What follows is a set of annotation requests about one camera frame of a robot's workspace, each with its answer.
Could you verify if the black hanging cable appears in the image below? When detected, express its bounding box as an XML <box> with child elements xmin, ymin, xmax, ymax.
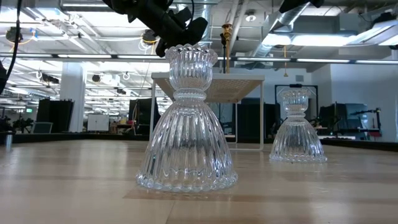
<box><xmin>0</xmin><ymin>0</ymin><xmax>23</xmax><ymax>96</ymax></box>

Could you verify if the clear ribbed glass candle holder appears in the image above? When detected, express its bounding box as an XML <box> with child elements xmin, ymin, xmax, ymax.
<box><xmin>135</xmin><ymin>43</ymin><xmax>239</xmax><ymax>193</ymax></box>
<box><xmin>269</xmin><ymin>88</ymin><xmax>328</xmax><ymax>164</ymax></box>

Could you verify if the black aluminium table frame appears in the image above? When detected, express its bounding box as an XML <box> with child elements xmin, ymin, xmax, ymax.
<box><xmin>0</xmin><ymin>130</ymin><xmax>398</xmax><ymax>153</ymax></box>

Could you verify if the black room partition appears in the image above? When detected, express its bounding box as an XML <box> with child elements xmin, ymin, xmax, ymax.
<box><xmin>36</xmin><ymin>98</ymin><xmax>75</xmax><ymax>133</ymax></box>

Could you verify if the thin brass ceiling pendant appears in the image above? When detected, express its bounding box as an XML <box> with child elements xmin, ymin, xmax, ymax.
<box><xmin>282</xmin><ymin>45</ymin><xmax>289</xmax><ymax>78</ymax></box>

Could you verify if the white building pillar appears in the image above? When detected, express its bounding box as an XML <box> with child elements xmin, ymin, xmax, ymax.
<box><xmin>59</xmin><ymin>62</ymin><xmax>87</xmax><ymax>133</ymax></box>

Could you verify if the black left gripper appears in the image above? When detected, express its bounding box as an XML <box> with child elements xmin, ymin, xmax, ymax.
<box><xmin>146</xmin><ymin>4</ymin><xmax>208</xmax><ymax>58</ymax></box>

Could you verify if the silver ceiling air duct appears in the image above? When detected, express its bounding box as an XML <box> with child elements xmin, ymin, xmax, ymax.
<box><xmin>251</xmin><ymin>9</ymin><xmax>312</xmax><ymax>58</ymax></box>

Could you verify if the gold candlestick holder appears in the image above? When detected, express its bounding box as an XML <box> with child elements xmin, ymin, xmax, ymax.
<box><xmin>221</xmin><ymin>23</ymin><xmax>233</xmax><ymax>75</ymax></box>

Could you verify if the white perforated metal riser shelf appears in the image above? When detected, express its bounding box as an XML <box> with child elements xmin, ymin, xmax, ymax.
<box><xmin>149</xmin><ymin>72</ymin><xmax>266</xmax><ymax>152</ymax></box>

